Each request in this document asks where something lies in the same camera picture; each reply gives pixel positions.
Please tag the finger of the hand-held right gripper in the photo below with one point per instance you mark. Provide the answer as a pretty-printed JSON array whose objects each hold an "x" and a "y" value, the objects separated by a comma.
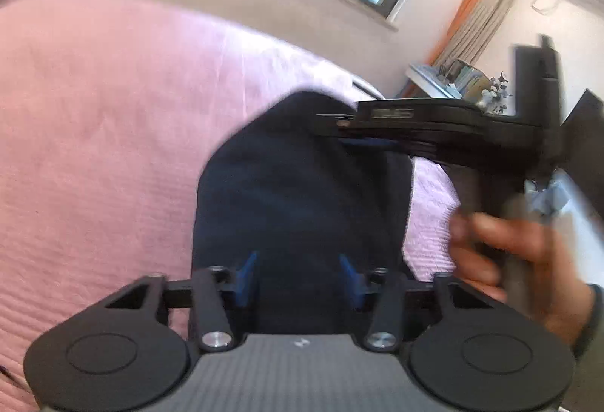
[{"x": 340, "y": 125}]

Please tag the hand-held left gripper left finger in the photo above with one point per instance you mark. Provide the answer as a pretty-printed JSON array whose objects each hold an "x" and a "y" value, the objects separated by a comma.
[{"x": 247, "y": 282}]

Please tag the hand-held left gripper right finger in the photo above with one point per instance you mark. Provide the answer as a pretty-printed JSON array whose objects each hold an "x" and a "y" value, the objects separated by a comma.
[{"x": 350, "y": 282}]

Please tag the black pants with white stripes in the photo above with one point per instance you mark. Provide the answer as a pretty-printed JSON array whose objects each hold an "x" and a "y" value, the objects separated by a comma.
[{"x": 292, "y": 195}]

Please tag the person's right forearm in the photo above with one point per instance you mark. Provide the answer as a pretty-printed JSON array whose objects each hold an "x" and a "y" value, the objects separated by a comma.
[{"x": 592, "y": 327}]

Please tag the person's right hand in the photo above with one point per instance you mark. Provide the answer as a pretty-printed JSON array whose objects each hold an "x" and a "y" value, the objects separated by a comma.
[{"x": 552, "y": 266}]

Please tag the row of books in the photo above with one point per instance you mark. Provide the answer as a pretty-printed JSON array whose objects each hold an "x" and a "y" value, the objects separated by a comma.
[{"x": 465, "y": 79}]

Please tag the small flower bouquet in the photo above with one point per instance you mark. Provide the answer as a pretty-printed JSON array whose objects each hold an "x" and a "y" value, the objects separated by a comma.
[{"x": 495, "y": 93}]

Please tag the orange and beige curtain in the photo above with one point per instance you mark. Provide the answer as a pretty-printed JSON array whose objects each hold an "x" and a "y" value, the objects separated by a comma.
[{"x": 490, "y": 1}]

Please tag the dark flat panel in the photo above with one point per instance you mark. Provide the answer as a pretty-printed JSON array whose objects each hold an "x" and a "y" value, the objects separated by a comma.
[{"x": 585, "y": 124}]

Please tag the pink quilted bedspread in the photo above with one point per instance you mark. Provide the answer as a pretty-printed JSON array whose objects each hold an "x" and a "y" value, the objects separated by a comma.
[{"x": 94, "y": 133}]

